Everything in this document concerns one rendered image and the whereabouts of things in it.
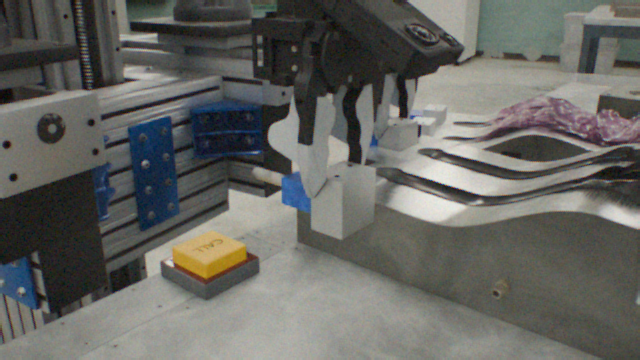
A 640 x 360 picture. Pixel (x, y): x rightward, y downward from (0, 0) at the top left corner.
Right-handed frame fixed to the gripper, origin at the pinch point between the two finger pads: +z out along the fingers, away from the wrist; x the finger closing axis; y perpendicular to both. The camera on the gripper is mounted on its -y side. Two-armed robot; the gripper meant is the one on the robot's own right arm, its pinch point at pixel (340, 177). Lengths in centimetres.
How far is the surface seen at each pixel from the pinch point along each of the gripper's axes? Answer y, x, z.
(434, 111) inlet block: 20, -54, 7
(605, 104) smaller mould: 0, -96, 10
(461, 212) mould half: -5.7, -14.1, 6.6
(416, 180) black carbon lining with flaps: 3.1, -19.6, 6.7
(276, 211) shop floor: 150, -147, 95
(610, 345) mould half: -22.7, -10.1, 13.3
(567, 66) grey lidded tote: 168, -659, 87
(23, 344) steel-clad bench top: 19.8, 22.3, 15.1
